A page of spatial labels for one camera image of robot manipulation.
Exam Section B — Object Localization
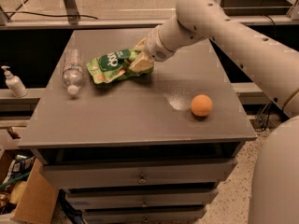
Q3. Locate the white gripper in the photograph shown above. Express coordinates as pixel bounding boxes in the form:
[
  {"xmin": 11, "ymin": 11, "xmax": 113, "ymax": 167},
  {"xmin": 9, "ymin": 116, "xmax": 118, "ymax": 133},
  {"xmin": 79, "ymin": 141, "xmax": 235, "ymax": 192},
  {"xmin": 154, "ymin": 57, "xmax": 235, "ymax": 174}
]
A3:
[{"xmin": 129, "ymin": 26, "xmax": 174, "ymax": 73}]

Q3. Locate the green rice chip bag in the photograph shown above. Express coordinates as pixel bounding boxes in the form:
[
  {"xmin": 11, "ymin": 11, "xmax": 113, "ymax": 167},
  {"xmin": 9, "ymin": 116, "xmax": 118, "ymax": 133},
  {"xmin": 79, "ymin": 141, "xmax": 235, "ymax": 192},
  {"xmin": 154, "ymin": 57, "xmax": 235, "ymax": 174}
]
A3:
[{"xmin": 86, "ymin": 49, "xmax": 154, "ymax": 84}]

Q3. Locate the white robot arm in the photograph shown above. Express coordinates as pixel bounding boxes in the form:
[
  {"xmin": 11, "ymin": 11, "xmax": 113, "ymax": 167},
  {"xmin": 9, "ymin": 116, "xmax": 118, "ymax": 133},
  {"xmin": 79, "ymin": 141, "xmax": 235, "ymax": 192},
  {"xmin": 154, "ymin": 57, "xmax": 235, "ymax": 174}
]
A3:
[{"xmin": 135, "ymin": 0, "xmax": 299, "ymax": 224}]

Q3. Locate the clear plastic water bottle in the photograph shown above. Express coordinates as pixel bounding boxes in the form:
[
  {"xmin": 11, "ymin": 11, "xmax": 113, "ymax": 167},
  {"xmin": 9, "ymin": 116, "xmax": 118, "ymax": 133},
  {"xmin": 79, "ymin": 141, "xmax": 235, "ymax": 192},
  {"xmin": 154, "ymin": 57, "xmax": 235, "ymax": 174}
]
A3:
[{"xmin": 62, "ymin": 49, "xmax": 84, "ymax": 96}]

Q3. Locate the white pump dispenser bottle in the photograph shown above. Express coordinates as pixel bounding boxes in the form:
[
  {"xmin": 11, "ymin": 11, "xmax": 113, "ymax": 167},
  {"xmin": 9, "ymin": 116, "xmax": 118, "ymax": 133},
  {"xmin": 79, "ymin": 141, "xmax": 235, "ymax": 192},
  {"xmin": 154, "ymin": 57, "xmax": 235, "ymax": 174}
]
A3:
[{"xmin": 1, "ymin": 65, "xmax": 27, "ymax": 98}]

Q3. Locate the orange fruit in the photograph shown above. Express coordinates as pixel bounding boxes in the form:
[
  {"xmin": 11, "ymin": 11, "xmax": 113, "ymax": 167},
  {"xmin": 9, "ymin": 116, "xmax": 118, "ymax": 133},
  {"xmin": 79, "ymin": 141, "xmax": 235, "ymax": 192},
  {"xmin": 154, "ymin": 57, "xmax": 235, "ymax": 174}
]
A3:
[{"xmin": 191, "ymin": 94, "xmax": 213, "ymax": 117}]

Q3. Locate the grey drawer cabinet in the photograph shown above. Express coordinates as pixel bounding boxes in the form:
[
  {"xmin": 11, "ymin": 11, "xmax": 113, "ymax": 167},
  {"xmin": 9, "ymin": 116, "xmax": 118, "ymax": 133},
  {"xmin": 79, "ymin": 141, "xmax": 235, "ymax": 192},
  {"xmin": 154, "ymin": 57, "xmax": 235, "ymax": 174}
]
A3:
[{"xmin": 17, "ymin": 26, "xmax": 258, "ymax": 224}]

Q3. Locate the top grey drawer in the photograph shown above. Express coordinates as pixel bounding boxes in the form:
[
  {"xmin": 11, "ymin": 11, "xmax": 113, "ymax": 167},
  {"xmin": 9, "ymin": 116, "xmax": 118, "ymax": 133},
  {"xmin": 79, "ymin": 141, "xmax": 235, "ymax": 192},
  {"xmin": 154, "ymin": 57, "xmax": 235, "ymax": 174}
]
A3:
[{"xmin": 41, "ymin": 159, "xmax": 237, "ymax": 189}]

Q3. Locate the grey drawer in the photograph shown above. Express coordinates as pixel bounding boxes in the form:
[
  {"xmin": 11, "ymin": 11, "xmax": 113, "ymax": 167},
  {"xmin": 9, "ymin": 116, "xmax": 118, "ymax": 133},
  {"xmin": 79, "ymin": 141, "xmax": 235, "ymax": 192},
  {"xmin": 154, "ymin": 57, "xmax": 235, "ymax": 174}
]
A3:
[
  {"xmin": 66, "ymin": 189, "xmax": 218, "ymax": 209},
  {"xmin": 83, "ymin": 206, "xmax": 206, "ymax": 224},
  {"xmin": 41, "ymin": 159, "xmax": 237, "ymax": 189}
]

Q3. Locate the middle grey drawer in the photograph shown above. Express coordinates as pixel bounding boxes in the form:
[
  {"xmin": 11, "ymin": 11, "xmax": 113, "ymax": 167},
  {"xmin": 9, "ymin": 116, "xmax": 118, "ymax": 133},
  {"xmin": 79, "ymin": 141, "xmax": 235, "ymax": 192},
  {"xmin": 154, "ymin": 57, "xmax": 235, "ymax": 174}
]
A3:
[{"xmin": 66, "ymin": 189, "xmax": 218, "ymax": 209}]

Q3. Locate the bottom grey drawer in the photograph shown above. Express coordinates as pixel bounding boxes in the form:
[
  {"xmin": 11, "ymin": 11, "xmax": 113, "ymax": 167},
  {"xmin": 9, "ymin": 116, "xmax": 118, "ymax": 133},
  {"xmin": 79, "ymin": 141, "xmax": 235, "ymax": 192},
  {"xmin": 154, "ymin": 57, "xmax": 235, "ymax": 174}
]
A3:
[{"xmin": 83, "ymin": 206, "xmax": 206, "ymax": 224}]

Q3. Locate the brown cardboard box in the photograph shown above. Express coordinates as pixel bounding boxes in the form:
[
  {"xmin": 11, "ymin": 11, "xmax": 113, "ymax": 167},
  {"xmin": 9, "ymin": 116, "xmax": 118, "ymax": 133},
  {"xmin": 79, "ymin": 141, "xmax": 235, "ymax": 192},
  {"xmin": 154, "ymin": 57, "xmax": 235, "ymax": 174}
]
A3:
[{"xmin": 0, "ymin": 150, "xmax": 58, "ymax": 224}]

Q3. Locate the grey metal railing frame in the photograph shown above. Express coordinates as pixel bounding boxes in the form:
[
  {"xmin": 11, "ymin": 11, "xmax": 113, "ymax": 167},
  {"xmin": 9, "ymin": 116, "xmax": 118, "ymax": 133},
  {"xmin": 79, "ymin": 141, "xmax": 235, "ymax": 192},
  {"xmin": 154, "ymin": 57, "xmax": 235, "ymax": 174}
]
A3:
[{"xmin": 0, "ymin": 0, "xmax": 299, "ymax": 30}]

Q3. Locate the black cable near wall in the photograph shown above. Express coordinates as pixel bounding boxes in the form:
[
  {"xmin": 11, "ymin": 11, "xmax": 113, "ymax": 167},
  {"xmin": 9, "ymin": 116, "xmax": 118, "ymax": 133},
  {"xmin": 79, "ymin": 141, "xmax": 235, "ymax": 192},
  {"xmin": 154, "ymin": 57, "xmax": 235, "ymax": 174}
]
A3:
[{"xmin": 254, "ymin": 103, "xmax": 275, "ymax": 133}]

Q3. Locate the black cable on floor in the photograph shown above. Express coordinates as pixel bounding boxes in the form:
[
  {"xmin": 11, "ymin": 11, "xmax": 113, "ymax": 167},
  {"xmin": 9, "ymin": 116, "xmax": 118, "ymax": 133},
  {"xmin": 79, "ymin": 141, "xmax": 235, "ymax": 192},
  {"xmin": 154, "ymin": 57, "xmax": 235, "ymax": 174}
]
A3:
[{"xmin": 4, "ymin": 10, "xmax": 99, "ymax": 21}]

